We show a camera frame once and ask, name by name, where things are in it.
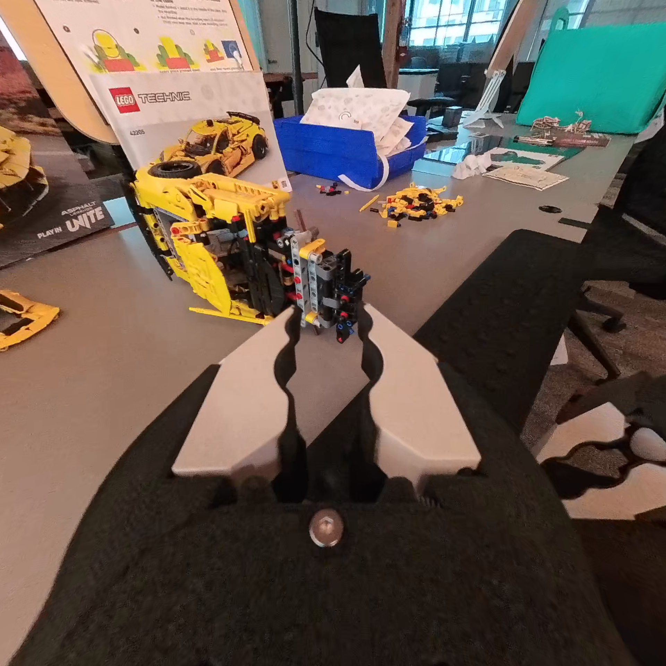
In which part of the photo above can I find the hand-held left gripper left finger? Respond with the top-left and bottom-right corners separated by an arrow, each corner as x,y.
172,306 -> 309,492

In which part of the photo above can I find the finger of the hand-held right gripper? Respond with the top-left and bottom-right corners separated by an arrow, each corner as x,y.
559,460 -> 666,521
535,402 -> 666,464

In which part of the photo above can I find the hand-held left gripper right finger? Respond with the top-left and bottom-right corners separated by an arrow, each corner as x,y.
357,303 -> 481,497

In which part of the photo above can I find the pile of yellow toy bricks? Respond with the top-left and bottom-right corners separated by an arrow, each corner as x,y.
377,182 -> 465,230

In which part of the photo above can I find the yellow toy car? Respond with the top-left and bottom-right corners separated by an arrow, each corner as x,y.
122,159 -> 371,345

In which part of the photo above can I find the grey desk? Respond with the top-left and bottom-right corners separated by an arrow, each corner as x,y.
0,120 -> 638,656

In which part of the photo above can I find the wooden desk lamp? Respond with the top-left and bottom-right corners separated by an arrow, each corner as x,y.
462,0 -> 539,130

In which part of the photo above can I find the yellow toy car panel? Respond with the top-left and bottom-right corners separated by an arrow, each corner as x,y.
0,289 -> 60,352

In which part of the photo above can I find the white paper strip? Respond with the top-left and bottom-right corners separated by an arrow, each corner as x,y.
337,155 -> 391,191

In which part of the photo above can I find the crumpled white paper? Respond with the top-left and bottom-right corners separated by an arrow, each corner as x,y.
452,152 -> 492,180

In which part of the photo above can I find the white leaflet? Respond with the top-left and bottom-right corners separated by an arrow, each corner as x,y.
483,164 -> 570,191

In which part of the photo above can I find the glossy reflective sheet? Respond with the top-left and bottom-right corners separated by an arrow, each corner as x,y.
413,133 -> 516,180

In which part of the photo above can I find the toy car cardboard box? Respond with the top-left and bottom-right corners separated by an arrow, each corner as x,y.
0,44 -> 116,268

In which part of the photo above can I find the green booklet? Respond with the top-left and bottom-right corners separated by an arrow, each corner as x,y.
486,146 -> 586,170

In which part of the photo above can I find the blue plastic bin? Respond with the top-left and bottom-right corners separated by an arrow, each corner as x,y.
273,114 -> 428,189

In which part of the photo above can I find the bundle of small paper bags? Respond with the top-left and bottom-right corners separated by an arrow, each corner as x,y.
382,117 -> 417,157

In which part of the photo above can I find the dark red long box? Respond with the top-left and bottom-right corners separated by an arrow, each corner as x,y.
512,133 -> 612,149

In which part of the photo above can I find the small wooden model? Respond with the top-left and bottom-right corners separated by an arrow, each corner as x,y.
530,109 -> 594,137

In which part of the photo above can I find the large white printed paper bag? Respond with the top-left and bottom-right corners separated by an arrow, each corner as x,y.
301,65 -> 412,141

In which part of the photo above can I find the teal fabric bag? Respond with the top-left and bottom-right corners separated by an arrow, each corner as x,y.
515,8 -> 666,135

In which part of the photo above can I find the grey metal pole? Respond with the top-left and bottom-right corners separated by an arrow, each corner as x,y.
288,0 -> 305,112

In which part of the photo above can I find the paned window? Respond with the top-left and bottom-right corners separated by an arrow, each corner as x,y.
406,0 -> 508,48

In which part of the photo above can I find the instruction sheet board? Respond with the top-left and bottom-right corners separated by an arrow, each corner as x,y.
0,0 -> 261,146

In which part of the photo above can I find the wooden support post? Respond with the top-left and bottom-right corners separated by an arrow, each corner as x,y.
381,0 -> 408,89

